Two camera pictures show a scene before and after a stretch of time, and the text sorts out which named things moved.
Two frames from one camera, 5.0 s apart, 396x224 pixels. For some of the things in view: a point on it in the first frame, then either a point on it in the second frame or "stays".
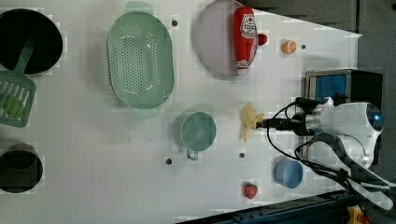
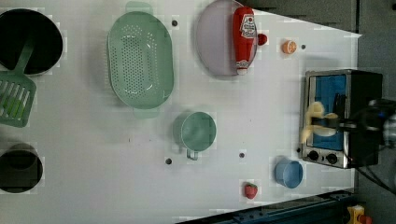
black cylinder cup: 21,168 stays
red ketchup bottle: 245,36 stays
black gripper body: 295,124 to 366,119
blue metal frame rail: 322,209 stays
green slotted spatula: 18,91 stays
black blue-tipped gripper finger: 261,124 to 331,122
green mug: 195,132 stays
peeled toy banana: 248,120 to 316,109
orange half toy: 289,47 stays
